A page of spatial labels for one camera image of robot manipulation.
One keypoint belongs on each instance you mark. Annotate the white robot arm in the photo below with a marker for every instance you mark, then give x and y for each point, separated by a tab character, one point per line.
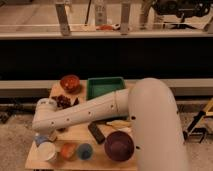
157	141

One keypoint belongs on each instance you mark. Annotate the orange red bowl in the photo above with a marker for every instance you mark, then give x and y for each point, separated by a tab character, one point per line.
70	83

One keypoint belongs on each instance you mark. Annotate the purple bowl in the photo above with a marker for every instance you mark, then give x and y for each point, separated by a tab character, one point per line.
119	146

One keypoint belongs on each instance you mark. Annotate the green plastic tray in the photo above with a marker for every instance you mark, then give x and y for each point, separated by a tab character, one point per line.
99	86

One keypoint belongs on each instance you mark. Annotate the black knife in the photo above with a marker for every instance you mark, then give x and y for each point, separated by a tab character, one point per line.
76	102

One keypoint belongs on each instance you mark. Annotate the yellow banana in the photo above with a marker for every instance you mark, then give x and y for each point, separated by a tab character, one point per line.
119	124

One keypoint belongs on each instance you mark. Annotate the black remote control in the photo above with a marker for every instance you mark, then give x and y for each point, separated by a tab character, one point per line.
96	133

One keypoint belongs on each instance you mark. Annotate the bunch of dark grapes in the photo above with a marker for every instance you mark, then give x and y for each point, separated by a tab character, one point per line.
62	101

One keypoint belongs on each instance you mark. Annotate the small blue cup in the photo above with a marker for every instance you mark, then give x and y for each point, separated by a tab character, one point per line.
85	151

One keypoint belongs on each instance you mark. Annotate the white cup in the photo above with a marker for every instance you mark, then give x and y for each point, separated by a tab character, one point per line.
46	152

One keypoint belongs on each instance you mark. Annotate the black wheeled stand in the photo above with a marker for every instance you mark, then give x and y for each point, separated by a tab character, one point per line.
193	129

